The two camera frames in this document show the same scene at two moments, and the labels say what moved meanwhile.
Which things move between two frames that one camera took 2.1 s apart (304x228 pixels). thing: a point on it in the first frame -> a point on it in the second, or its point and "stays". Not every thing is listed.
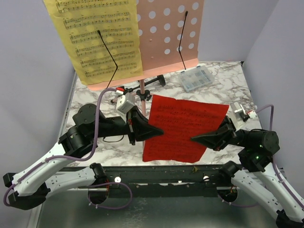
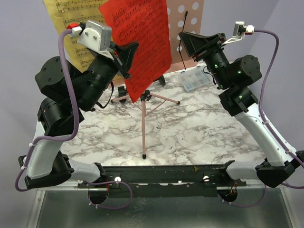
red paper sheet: (180, 120) -> (146, 22)
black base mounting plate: (185, 181) stays
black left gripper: (138, 128) -> (125, 52)
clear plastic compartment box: (196, 78) stays
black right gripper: (228, 132) -> (208, 50)
